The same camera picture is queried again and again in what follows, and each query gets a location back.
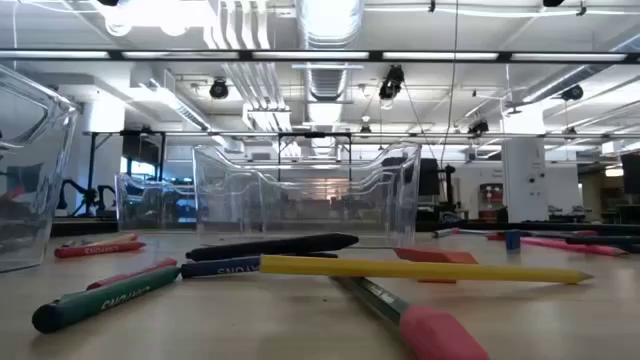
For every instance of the black hanging ceiling camera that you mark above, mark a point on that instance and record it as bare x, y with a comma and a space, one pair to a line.
391, 82
218, 90
478, 127
572, 93

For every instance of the dark blue crayon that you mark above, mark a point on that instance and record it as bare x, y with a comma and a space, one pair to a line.
220, 266

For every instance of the black aluminium table frame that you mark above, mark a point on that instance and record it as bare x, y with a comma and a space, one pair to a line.
85, 226

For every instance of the clear plastic bin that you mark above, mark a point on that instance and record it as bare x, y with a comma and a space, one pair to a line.
215, 200
30, 175
150, 205
325, 200

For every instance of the black monitor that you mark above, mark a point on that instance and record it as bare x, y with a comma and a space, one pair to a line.
429, 177
631, 174

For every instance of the red eraser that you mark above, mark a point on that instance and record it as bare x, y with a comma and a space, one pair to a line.
495, 237
440, 256

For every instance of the green pencil pink eraser cap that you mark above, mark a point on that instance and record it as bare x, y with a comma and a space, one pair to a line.
435, 335

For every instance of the black overhead light bar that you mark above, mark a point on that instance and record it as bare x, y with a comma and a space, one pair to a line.
310, 55

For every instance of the pale crayon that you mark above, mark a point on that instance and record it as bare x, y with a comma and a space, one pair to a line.
105, 239

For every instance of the blue eraser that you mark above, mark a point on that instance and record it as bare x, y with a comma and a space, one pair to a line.
513, 241

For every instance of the yellow pencil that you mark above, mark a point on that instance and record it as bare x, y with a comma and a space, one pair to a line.
425, 270

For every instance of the red white cabinet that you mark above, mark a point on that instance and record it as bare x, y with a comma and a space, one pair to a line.
490, 197

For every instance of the silver ventilation duct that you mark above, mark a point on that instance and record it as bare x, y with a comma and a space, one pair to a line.
327, 30

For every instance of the white building pillar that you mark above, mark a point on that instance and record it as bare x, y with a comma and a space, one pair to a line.
525, 175

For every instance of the background black robot arm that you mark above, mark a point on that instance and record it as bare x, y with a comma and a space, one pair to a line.
90, 197

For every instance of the green crayon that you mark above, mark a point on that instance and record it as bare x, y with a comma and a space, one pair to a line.
100, 300

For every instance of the grey blue pen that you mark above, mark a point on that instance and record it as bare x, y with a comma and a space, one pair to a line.
445, 232

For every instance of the dark pen with red end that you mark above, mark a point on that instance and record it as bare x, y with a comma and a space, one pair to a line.
585, 233

